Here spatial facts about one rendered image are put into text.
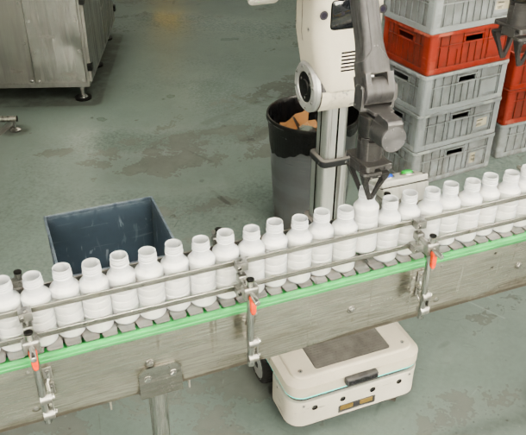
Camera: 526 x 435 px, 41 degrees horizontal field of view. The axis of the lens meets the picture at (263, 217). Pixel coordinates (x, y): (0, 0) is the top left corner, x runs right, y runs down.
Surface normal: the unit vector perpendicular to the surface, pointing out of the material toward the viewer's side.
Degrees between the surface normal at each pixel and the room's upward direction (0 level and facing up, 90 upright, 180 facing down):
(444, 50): 90
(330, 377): 31
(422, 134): 90
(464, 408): 0
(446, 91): 90
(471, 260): 90
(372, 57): 63
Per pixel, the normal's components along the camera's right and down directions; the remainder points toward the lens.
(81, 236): 0.37, 0.50
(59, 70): 0.07, 0.53
